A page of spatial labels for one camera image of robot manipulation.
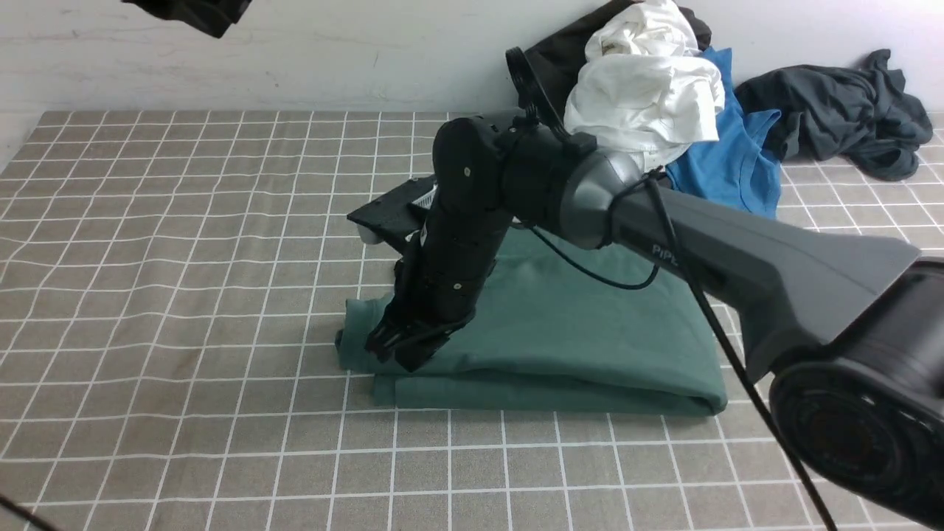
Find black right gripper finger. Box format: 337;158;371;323
364;310;473;371

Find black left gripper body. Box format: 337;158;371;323
122;0;251;39

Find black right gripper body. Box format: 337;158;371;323
389;188;510;316

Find green long-sleeve top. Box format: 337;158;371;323
337;229;728;417

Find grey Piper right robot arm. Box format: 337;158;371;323
365;111;943;530

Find blue tank top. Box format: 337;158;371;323
667;47;781;219

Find grey grid-pattern tablecloth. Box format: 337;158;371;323
0;111;944;531

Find black garment under pile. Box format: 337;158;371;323
509;1;704;124

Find white crumpled shirt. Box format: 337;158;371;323
563;1;726;171

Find dark grey crumpled garment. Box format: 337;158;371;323
735;49;934;181

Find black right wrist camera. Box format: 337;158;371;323
347;175;437;254

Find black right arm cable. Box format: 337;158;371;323
506;46;838;531

